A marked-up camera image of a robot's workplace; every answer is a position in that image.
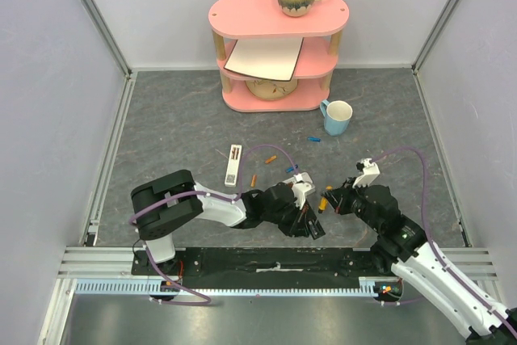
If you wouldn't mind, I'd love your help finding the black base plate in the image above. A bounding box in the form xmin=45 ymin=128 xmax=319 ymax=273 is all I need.
xmin=131 ymin=246 xmax=409 ymax=290

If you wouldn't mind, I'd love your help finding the beige floral bowl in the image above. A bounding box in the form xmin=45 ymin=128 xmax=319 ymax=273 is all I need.
xmin=245 ymin=79 xmax=298 ymax=101

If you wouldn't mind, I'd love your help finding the light blue mug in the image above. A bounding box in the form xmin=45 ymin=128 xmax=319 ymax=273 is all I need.
xmin=320 ymin=100 xmax=353 ymax=137

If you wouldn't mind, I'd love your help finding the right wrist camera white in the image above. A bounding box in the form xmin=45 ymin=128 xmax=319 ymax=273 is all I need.
xmin=352 ymin=158 xmax=380 ymax=188

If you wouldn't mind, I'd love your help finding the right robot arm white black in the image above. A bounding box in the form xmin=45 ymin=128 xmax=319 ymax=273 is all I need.
xmin=322 ymin=180 xmax=516 ymax=344

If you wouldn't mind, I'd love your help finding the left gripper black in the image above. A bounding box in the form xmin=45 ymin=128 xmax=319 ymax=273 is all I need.
xmin=263 ymin=198 xmax=309 ymax=238

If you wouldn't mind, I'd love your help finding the black remote control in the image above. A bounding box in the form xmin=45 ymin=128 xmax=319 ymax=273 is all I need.
xmin=305 ymin=217 xmax=326 ymax=240

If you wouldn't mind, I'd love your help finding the pink three tier shelf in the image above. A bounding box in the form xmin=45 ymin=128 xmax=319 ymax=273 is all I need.
xmin=208 ymin=0 xmax=349 ymax=112

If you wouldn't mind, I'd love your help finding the blue slotted cable duct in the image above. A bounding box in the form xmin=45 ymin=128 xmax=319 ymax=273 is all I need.
xmin=74 ymin=277 xmax=398 ymax=297

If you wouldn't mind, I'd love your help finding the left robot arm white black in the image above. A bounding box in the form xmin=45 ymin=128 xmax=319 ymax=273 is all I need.
xmin=130 ymin=170 xmax=325 ymax=275

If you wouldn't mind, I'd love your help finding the orange battery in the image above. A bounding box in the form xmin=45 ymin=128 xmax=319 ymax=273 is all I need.
xmin=250 ymin=175 xmax=258 ymax=187
xmin=265 ymin=155 xmax=277 ymax=164

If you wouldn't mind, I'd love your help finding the white board black edge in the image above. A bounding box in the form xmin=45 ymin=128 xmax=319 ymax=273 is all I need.
xmin=224 ymin=37 xmax=304 ymax=81

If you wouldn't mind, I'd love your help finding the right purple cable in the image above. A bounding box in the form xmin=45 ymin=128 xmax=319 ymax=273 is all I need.
xmin=373 ymin=145 xmax=517 ymax=334

